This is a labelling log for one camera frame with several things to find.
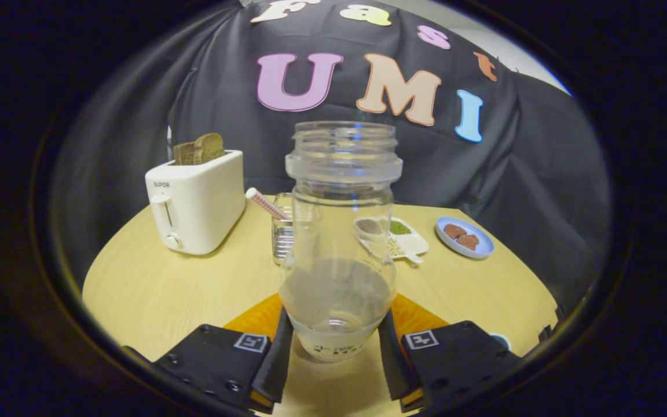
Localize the white divided snack dish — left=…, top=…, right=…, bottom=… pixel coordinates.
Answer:
left=357, top=217, right=430, bottom=265

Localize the black backdrop cloth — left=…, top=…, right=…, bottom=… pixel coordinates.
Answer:
left=50, top=0, right=611, bottom=316

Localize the ribbed clear glass holder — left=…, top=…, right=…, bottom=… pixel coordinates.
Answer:
left=272, top=192, right=300, bottom=266

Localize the clear juice bottle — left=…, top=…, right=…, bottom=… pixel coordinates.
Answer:
left=278, top=120, right=404, bottom=363

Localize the red striped straw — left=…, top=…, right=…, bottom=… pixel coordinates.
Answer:
left=245, top=187, right=291, bottom=222

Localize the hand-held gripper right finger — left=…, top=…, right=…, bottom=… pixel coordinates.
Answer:
left=379, top=292, right=522, bottom=413

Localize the brown bread slice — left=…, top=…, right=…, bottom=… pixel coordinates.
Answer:
left=173, top=142, right=202, bottom=166
left=195, top=133, right=226, bottom=163

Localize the wooden table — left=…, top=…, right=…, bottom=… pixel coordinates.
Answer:
left=82, top=194, right=560, bottom=417

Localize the white toaster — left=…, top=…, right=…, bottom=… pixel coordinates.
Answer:
left=145, top=149, right=246, bottom=256

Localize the blue plate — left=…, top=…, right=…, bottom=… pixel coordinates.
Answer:
left=435, top=217, right=495, bottom=259

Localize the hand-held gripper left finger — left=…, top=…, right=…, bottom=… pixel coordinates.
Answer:
left=154, top=292, right=295, bottom=413

